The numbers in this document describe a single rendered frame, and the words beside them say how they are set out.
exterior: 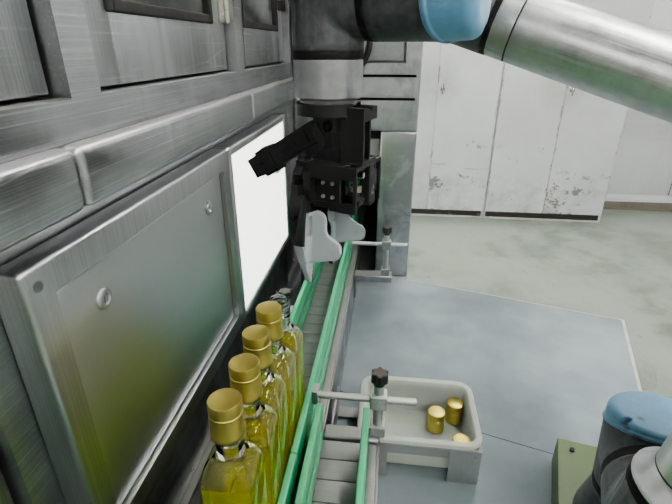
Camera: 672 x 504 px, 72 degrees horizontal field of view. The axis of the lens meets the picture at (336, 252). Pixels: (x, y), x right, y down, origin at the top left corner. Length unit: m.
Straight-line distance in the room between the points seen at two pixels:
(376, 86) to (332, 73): 0.94
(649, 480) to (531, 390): 0.61
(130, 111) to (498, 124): 3.89
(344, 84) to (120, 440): 0.45
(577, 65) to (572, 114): 3.90
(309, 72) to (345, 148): 0.09
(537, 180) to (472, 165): 0.59
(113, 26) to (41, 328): 0.35
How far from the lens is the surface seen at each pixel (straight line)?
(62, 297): 0.47
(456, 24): 0.46
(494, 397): 1.15
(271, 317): 0.61
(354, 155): 0.51
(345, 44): 0.50
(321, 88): 0.49
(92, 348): 0.51
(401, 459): 0.92
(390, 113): 1.44
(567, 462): 0.98
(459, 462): 0.93
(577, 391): 1.24
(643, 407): 0.76
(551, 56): 0.56
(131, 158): 0.55
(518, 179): 4.46
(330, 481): 0.77
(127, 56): 0.65
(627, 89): 0.57
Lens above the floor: 1.48
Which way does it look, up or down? 24 degrees down
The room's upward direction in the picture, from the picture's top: straight up
